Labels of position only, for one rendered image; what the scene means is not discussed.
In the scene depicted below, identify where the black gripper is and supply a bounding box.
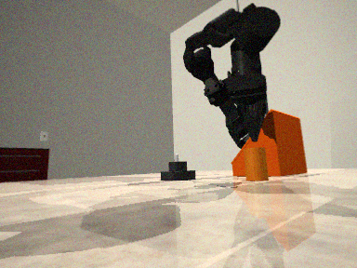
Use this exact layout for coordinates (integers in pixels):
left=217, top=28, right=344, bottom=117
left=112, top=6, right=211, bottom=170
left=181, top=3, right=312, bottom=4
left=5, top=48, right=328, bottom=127
left=227, top=59, right=267, bottom=142

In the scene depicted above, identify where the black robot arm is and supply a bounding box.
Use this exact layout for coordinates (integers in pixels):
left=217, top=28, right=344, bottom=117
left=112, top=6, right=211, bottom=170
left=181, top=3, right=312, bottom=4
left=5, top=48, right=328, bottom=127
left=183, top=3, right=281, bottom=149

